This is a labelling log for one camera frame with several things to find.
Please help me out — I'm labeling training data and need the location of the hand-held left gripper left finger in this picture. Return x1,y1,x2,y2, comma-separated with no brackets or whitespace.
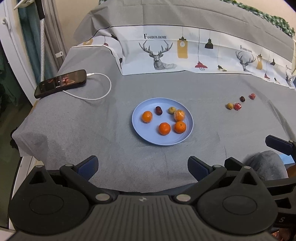
29,155,113,205

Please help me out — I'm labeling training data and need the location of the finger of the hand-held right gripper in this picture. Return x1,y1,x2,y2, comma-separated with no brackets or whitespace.
265,135,296,156
224,157,245,176

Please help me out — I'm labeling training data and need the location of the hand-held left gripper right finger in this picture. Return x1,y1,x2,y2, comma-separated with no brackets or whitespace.
173,156,264,205

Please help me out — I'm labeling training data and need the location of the plastic-wrapped tangerine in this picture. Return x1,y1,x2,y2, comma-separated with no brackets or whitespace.
174,110,186,122

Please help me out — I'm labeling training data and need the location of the light blue plate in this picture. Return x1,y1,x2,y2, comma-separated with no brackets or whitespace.
132,98,194,146

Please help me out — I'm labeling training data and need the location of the light blue item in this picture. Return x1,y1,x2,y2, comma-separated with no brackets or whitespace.
281,154,296,165

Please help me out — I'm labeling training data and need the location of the grey fleece clothing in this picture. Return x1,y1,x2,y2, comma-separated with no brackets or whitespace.
245,150,289,181

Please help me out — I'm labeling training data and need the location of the black smartphone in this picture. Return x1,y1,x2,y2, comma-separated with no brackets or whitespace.
34,69,88,99

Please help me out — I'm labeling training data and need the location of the green checked cloth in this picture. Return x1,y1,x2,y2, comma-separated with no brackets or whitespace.
228,0,296,37

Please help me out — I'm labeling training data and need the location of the teal curtain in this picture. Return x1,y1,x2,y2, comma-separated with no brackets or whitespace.
17,6,44,82

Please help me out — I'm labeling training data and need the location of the grey curtain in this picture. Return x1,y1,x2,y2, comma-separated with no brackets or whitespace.
43,0,68,70

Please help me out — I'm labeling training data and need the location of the deer print pillow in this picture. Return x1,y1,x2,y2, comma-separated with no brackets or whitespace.
72,0,296,90

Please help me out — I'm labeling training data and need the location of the white charging cable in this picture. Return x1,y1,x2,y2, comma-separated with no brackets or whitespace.
62,73,112,101

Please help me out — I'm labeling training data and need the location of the white pole with black handle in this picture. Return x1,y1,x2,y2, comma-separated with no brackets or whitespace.
34,0,46,82

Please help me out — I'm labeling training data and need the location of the white frame panel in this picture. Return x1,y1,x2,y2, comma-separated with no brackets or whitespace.
0,0,40,102

